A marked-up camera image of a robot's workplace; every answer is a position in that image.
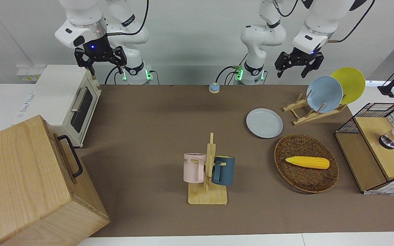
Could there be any light blue plate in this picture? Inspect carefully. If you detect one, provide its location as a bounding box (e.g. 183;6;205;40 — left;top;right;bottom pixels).
306;76;344;113

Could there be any black right arm wrist cable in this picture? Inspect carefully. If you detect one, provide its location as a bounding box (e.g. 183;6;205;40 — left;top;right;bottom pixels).
106;0;149;36

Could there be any yellow corn cob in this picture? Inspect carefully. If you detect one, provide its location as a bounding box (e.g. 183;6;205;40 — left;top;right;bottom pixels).
285;156;330;170

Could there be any dark blue mug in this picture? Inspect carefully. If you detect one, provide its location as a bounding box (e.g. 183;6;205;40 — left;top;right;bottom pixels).
212;155;236;187

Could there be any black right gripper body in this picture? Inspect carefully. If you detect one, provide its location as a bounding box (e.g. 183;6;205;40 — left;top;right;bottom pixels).
82;34;116;63

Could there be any wooden dish rack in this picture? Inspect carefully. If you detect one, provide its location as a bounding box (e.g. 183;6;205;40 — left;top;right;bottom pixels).
283;90;348;126

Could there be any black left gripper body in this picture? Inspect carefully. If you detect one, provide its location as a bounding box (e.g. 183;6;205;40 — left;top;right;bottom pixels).
286;47;317;67

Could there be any pink mug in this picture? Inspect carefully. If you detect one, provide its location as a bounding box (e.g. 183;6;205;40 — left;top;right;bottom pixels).
183;153;207;183

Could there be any black left arm wrist cable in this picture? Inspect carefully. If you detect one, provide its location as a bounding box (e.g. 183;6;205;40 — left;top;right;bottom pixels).
327;0;377;43

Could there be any white toaster oven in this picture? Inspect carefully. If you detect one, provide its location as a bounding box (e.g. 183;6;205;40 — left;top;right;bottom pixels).
34;65;102;148

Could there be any black left arm base cable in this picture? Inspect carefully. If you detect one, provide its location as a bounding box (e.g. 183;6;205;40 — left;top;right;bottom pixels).
215;65;242;85

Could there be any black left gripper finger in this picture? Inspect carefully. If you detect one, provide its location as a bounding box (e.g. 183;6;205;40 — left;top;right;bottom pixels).
274;52;288;79
301;54;324;79

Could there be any black arm wrist cable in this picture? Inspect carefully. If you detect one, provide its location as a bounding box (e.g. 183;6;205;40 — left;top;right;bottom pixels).
327;0;377;43
106;0;149;36

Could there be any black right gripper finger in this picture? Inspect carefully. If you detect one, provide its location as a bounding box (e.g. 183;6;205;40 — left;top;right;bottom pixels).
110;47;128;75
75;48;96;76

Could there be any wooden mug rack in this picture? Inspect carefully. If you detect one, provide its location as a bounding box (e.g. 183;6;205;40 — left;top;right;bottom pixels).
187;133;228;205

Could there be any white wall socket box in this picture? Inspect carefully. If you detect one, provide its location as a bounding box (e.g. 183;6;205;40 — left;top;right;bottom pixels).
16;65;47;83

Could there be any brown wicker basket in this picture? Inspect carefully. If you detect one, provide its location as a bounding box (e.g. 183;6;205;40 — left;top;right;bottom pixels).
274;134;339;194

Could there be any yellow plate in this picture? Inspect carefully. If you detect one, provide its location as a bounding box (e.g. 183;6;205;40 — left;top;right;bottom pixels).
330;67;366;105

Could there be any wooden box with black handle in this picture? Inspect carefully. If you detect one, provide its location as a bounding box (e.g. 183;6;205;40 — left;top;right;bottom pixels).
0;115;110;246

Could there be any brown table mat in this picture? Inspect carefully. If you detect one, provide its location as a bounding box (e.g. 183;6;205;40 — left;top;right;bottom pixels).
77;84;394;238

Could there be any gray plate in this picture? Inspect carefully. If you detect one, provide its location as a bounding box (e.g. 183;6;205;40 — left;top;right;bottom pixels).
246;108;284;139

